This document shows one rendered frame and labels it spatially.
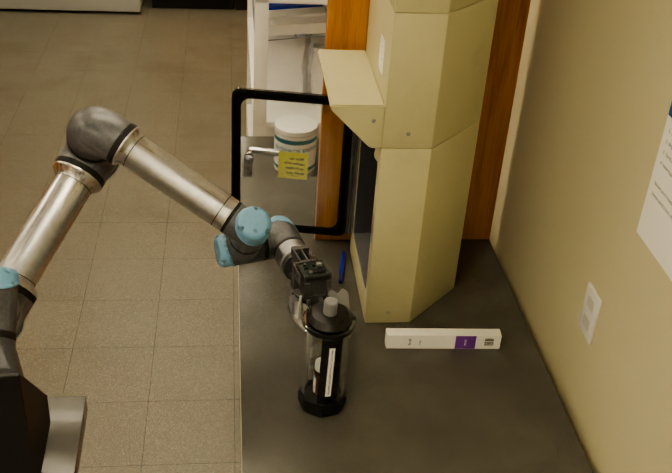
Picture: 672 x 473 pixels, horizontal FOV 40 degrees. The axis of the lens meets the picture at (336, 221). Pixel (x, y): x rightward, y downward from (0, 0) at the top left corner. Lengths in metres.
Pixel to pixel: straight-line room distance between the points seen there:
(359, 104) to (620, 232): 0.58
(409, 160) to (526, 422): 0.61
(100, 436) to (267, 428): 1.43
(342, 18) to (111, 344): 1.87
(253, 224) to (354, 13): 0.63
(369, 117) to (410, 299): 0.49
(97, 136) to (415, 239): 0.74
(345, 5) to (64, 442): 1.16
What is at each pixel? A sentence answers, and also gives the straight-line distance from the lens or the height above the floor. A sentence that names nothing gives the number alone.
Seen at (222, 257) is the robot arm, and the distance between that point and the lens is 2.02.
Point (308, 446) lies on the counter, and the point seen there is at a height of 0.94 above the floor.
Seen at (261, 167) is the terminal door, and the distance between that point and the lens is 2.36.
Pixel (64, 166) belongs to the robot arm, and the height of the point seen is 1.34.
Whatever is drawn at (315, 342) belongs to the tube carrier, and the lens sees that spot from 1.84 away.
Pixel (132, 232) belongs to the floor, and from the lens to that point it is 4.32.
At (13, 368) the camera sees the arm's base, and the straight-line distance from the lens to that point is 1.80.
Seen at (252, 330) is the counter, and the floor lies 0.94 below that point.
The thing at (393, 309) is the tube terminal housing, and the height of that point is 0.98.
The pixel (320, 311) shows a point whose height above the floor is 1.18.
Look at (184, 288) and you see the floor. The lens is 3.94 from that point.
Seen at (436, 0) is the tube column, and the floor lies 1.74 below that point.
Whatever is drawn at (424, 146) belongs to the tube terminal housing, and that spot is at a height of 1.42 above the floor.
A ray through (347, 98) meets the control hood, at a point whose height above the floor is 1.51.
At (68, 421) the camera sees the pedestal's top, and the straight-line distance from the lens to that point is 1.99.
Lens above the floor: 2.29
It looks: 31 degrees down
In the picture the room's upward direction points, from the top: 4 degrees clockwise
